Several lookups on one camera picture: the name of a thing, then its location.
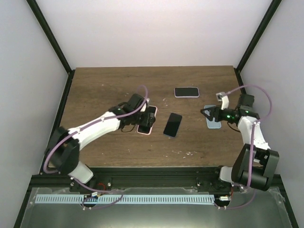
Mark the black frame post left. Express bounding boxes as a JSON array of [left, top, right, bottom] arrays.
[[26, 0, 72, 74]]

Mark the blue phone black screen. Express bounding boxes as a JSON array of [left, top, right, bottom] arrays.
[[163, 113, 182, 138]]

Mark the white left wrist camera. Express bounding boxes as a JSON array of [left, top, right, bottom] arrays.
[[140, 98, 150, 113]]

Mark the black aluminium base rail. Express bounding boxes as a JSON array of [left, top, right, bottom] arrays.
[[68, 166, 240, 193]]

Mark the light blue slotted cable duct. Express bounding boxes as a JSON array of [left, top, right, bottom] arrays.
[[35, 194, 215, 205]]

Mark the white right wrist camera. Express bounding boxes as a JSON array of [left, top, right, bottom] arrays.
[[216, 92, 229, 110]]

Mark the black frame post right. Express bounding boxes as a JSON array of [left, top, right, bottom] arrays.
[[236, 0, 282, 72]]

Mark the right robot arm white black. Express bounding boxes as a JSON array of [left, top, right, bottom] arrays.
[[200, 92, 279, 191]]

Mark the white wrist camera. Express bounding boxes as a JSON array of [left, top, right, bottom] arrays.
[[140, 98, 150, 113], [216, 92, 229, 110]]

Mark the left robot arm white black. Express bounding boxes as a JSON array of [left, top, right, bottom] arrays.
[[43, 94, 155, 192]]

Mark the light blue phone case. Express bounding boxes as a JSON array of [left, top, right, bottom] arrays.
[[204, 105, 222, 129]]

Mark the phone in lilac case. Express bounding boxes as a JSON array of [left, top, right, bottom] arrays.
[[174, 87, 200, 98]]

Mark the black frame post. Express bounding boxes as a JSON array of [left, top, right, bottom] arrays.
[[236, 0, 282, 72], [26, 0, 72, 74]]

